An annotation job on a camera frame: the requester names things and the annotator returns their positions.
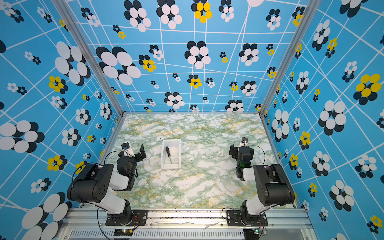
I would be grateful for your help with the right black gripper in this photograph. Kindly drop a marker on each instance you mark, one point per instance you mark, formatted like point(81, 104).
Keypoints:
point(234, 150)

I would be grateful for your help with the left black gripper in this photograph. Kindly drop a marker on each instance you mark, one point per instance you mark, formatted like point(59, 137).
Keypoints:
point(142, 156)

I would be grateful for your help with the black handled screwdriver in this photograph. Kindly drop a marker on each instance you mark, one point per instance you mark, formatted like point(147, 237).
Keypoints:
point(169, 154)

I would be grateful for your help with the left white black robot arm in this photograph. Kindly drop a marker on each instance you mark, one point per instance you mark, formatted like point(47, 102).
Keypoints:
point(96, 183)

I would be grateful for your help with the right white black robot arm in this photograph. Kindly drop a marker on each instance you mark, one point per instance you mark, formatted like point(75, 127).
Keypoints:
point(272, 184)

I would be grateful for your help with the white translucent plastic bin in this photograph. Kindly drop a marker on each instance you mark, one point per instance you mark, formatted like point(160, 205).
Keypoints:
point(175, 148)

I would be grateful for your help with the left green circuit board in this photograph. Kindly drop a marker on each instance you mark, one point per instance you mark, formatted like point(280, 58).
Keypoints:
point(123, 233)

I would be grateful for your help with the green circuit board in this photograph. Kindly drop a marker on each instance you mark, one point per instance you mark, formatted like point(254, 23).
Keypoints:
point(252, 234)
point(123, 233)

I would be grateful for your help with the right green circuit board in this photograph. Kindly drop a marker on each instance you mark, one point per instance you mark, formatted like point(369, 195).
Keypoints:
point(252, 234)

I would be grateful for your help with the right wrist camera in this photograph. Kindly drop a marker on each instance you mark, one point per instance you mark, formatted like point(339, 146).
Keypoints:
point(244, 141)

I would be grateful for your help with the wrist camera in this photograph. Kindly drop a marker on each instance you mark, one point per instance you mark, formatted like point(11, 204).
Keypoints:
point(244, 141)
point(125, 146)

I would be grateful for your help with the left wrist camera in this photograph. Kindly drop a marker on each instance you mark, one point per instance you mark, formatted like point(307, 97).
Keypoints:
point(125, 146)

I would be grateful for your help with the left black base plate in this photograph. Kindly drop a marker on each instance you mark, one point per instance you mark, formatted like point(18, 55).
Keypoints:
point(134, 218)

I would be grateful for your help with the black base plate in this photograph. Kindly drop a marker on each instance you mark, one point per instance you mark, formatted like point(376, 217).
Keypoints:
point(134, 218)
point(237, 218)

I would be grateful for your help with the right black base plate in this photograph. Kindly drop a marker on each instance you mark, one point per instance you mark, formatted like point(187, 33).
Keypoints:
point(237, 218)

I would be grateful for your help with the aluminium front rail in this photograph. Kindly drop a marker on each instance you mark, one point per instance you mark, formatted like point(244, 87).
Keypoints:
point(201, 219)

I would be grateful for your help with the white vented cable duct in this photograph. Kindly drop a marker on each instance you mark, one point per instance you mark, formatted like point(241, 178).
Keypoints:
point(161, 234)

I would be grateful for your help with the right aluminium corner post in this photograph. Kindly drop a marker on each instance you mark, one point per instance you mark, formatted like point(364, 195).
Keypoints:
point(289, 54)

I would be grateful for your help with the aluminium corner post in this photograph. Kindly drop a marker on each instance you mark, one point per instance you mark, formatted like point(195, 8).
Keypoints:
point(81, 42)
point(289, 54)

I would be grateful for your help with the left aluminium corner post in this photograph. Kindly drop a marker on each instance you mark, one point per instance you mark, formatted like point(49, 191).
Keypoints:
point(81, 42)

